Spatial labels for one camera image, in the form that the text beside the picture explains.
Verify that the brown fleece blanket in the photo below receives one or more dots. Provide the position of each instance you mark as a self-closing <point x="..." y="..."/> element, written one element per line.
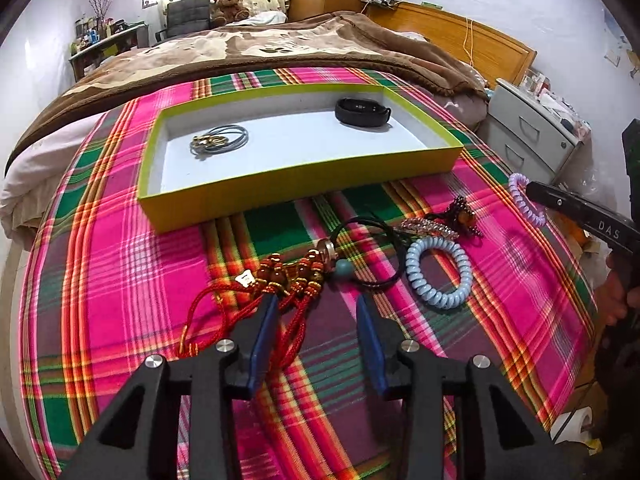
<point x="250" y="45"/>

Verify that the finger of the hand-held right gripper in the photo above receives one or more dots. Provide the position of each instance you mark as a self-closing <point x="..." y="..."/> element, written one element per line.
<point x="580" y="212"/>

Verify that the toilet paper roll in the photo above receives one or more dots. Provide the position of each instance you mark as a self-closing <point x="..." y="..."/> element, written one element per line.
<point x="575" y="422"/>

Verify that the grey padded chair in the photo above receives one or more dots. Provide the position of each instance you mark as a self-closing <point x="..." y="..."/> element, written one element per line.
<point x="187" y="15"/>

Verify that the wooden headboard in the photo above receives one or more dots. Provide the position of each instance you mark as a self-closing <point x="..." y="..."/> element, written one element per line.
<point x="450" y="35"/>

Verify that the cluster of cosmetic bottles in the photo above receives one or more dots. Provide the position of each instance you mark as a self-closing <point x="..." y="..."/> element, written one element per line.
<point x="92" y="35"/>

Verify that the person's right hand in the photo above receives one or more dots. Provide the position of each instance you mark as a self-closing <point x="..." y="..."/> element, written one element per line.
<point x="622" y="287"/>

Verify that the rhinestone hair clip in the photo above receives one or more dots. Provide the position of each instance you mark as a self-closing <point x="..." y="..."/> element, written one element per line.
<point x="430" y="228"/>

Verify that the white pillow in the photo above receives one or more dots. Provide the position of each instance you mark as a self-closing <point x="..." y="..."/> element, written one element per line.
<point x="260" y="17"/>

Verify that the black hair elastic turquoise bead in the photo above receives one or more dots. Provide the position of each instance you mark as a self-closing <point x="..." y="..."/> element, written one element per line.
<point x="345" y="267"/>

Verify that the green-edged desk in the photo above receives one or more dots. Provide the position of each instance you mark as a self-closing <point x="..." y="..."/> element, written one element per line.
<point x="112" y="42"/>

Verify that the yellow-green shallow cardboard box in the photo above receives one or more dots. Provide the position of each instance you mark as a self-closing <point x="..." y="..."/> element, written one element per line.
<point x="300" y="145"/>

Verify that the brown teddy bear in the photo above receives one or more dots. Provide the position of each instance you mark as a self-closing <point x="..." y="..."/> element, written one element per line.
<point x="229" y="6"/>

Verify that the black fitness band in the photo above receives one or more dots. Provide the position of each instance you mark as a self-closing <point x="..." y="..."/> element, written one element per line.
<point x="362" y="114"/>

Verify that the red knotted tassel charm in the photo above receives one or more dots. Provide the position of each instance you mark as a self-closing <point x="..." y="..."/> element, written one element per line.
<point x="280" y="277"/>

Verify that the pink green plaid cloth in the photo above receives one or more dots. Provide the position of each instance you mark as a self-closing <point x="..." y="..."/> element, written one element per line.
<point x="125" y="260"/>

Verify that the grey nightstand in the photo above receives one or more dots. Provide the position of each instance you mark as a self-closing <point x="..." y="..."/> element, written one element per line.
<point x="530" y="130"/>

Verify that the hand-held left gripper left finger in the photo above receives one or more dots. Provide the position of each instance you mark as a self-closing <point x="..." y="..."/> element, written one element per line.
<point x="262" y="332"/>

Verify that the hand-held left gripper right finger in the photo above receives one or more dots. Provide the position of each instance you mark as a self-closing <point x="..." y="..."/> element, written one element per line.
<point x="372" y="342"/>

